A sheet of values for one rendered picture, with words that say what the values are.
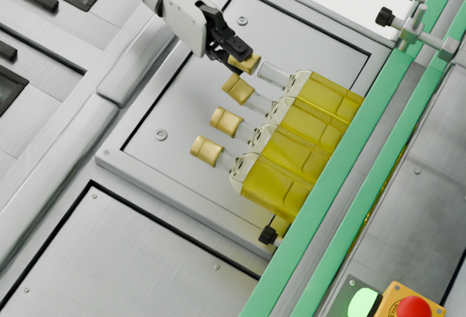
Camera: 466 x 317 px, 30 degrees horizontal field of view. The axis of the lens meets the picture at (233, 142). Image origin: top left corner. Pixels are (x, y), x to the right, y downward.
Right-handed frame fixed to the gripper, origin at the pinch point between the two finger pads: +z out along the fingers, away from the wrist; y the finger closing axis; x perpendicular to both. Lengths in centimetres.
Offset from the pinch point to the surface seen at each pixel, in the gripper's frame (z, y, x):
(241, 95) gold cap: 6.1, 1.7, -5.5
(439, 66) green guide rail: 24.8, 4.0, 20.5
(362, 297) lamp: 42, 22, -24
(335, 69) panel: 9.1, -12.8, 17.7
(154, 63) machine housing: -14.1, -13.6, -5.1
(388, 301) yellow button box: 44, 23, -23
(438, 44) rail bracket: 24.4, 15.6, 15.2
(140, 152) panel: -2.3, -12.0, -19.5
